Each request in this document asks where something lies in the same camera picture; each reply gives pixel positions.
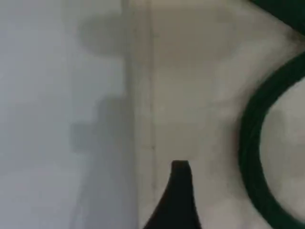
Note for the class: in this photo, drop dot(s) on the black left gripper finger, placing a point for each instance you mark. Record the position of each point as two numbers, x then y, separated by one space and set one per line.
177 202

